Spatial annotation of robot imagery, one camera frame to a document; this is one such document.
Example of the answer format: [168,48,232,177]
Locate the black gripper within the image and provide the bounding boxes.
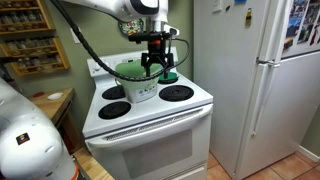
[141,33,173,79]

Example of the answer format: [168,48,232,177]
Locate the green bin lid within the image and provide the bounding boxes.
[115,59,164,79]

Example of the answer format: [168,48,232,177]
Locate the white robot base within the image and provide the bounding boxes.
[0,79,79,180]

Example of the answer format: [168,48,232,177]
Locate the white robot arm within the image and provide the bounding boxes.
[51,0,175,82]

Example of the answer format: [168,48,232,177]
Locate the white compost bin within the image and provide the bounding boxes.
[115,78,158,103]

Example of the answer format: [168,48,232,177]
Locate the small red lid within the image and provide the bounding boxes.
[33,92,45,98]

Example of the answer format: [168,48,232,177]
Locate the green round burner cover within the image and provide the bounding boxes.
[158,72,178,84]

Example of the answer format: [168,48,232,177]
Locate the front right stove burner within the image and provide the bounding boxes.
[159,85,194,102]

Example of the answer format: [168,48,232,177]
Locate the stove burner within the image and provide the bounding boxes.
[159,85,194,102]
[102,86,125,100]
[98,101,131,120]

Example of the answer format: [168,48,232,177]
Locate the back left stove burner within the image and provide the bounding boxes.
[102,86,125,100]

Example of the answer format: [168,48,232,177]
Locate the front left stove burner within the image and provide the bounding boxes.
[98,101,131,120]

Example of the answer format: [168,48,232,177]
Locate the white electric stove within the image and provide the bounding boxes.
[82,59,213,180]

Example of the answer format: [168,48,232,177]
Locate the yellow black fridge magnet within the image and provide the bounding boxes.
[245,8,252,28]

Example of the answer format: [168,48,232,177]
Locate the wooden side table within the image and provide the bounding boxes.
[28,88,84,154]

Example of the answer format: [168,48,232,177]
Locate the small white dish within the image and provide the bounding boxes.
[47,92,63,100]

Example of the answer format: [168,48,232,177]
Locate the white refrigerator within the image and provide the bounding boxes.
[194,0,320,180]

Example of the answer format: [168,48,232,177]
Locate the lower wooden spice rack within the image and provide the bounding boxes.
[1,37,70,76]

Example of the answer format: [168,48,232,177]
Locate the wooden spice rack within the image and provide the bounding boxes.
[1,37,70,76]
[0,0,55,35]

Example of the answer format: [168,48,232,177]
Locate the upper wooden spice rack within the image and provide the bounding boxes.
[0,0,55,35]

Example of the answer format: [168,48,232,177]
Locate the photos on fridge door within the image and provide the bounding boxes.
[284,0,320,53]

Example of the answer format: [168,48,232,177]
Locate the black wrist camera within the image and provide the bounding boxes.
[128,32,170,44]

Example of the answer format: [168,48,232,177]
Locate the colourful decorative wall plate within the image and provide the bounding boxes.
[118,19,144,36]

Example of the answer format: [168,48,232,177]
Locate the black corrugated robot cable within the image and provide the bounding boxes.
[49,0,191,83]

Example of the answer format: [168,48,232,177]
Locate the white wall light switch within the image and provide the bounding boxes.
[70,28,80,44]

